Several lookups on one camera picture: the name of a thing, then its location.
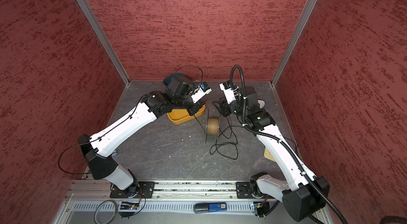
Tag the blue black handheld device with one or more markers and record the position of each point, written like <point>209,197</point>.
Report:
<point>210,207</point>

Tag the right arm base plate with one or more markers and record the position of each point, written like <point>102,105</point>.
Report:
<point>244,190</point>

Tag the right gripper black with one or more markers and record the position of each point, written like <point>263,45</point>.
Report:
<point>224,108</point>

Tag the beige calculator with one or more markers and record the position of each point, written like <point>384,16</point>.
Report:
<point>267,154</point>

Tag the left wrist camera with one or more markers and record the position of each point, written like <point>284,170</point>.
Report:
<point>202,90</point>

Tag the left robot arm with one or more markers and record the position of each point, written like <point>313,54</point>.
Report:
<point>180,94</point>

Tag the aluminium rail frame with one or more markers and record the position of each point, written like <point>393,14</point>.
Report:
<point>165,190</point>

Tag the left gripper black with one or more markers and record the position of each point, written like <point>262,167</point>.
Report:
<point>195,106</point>

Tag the yellow plastic tray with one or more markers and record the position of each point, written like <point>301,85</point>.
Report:
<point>181,116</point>

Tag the right corner aluminium profile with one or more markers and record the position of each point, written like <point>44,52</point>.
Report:
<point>300,25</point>

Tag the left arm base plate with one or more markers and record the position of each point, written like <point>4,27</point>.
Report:
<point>145,189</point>

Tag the left corner aluminium profile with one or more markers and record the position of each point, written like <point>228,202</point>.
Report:
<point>98,30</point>

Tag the teal plastic tray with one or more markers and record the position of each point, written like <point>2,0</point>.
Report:
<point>168,79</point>

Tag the teal kitchen scale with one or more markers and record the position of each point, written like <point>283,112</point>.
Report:
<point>261,103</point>

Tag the corner aluminium profile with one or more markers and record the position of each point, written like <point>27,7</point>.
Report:
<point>98,30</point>
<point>300,25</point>

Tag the grey cable spool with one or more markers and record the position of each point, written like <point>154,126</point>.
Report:
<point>212,126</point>

